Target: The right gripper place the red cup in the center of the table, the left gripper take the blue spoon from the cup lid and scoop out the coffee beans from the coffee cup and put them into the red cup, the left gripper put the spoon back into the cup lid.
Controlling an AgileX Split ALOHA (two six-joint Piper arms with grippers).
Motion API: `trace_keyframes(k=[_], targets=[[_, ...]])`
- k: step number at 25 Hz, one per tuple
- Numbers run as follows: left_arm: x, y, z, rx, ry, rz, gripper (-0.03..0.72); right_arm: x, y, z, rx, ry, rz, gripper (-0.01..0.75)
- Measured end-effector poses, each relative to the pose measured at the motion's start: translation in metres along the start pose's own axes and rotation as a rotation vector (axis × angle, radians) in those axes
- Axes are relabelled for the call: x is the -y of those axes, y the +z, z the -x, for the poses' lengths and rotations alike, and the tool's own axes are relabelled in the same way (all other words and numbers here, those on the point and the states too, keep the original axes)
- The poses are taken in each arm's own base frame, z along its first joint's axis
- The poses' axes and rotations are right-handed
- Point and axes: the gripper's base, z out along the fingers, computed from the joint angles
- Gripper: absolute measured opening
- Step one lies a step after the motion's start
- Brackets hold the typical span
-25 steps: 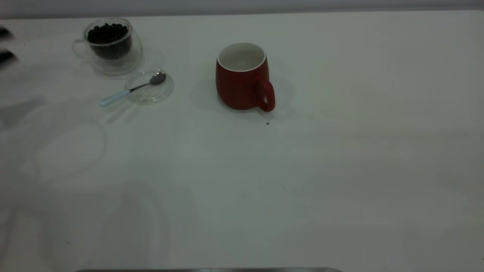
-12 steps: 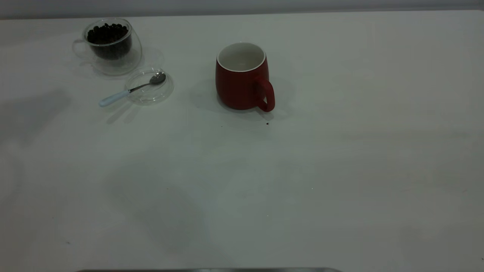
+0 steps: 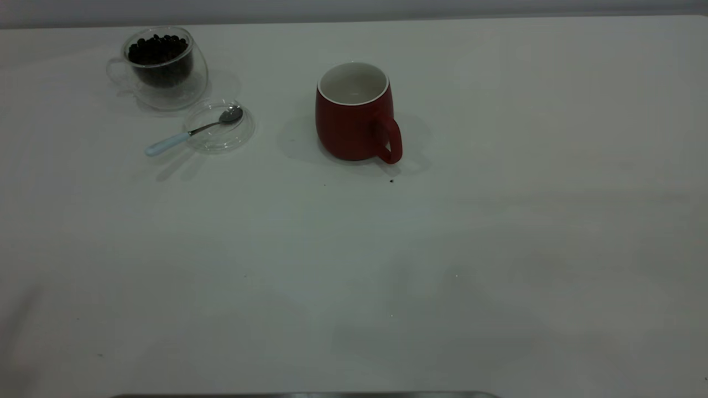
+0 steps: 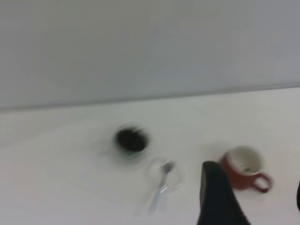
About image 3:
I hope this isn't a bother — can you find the red ceramic mug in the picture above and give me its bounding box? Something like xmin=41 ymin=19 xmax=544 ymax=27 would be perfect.
xmin=315 ymin=61 xmax=403 ymax=165

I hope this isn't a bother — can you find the metal spoon with white handle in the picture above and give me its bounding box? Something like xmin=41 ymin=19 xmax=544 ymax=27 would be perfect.
xmin=145 ymin=107 xmax=244 ymax=157

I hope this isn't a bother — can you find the clear round glass lid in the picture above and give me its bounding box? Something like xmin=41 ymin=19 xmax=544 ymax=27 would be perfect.
xmin=184 ymin=98 xmax=256 ymax=153

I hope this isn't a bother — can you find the coffee bean pile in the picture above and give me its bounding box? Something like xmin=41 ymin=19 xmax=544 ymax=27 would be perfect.
xmin=128 ymin=34 xmax=192 ymax=87

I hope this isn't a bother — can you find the clear double-wall glass cup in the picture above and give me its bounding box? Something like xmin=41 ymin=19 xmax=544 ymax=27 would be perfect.
xmin=106 ymin=26 xmax=210 ymax=111

